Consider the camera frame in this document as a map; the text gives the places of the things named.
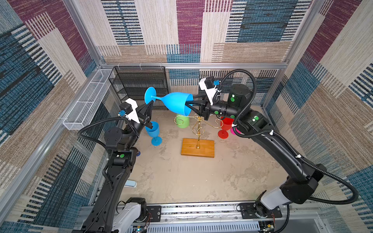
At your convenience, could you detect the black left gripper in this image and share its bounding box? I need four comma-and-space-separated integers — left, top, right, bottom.
122, 101, 153, 152

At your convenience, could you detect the blue plastic wine glass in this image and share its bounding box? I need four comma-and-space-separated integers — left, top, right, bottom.
145, 121, 162, 146
144, 87, 193, 116

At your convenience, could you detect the blue plastic wine glass front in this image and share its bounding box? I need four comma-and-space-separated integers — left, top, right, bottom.
145, 121, 162, 146

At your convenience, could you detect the red plastic wine glass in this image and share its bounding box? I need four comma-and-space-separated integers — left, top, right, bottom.
218, 117, 234, 139

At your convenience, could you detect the magenta plastic wine glass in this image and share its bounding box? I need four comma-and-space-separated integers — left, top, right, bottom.
230, 127, 241, 135

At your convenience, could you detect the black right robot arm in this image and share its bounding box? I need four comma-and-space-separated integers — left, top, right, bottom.
184, 84, 326, 216

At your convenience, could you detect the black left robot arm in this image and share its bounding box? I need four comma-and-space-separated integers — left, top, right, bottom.
78, 101, 154, 233

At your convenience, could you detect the green plastic wine glass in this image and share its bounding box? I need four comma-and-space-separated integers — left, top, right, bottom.
174, 115, 190, 129

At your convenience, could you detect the black mesh shelf rack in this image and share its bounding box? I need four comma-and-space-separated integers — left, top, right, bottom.
108, 66, 170, 106

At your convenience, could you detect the wooden rack base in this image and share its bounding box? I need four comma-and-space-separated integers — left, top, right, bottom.
181, 138, 215, 158

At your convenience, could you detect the light blue flat case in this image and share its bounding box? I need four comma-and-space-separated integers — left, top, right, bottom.
124, 180, 137, 188

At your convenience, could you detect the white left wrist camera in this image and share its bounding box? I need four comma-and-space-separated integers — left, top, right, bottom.
118, 99, 140, 123

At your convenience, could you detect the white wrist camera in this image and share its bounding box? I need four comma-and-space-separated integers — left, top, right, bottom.
199, 76, 220, 106
118, 99, 140, 123

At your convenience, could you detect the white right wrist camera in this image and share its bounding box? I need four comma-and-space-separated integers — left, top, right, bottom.
199, 76, 220, 106

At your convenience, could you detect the gold wire glass rack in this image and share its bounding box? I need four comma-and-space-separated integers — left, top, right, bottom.
174, 113, 223, 150

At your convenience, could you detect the black corrugated right cable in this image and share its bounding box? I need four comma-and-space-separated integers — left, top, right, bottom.
214, 69, 359, 205

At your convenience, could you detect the black corrugated cable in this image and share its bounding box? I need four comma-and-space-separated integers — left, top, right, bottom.
214, 69, 359, 205
77, 116, 138, 149

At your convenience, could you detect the white wire mesh basket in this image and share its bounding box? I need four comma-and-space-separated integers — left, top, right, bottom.
63, 69, 111, 131

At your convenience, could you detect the black corrugated left cable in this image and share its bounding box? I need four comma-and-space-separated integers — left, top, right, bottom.
77, 116, 138, 149

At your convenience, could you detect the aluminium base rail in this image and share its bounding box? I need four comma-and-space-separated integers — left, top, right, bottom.
78, 200, 324, 233

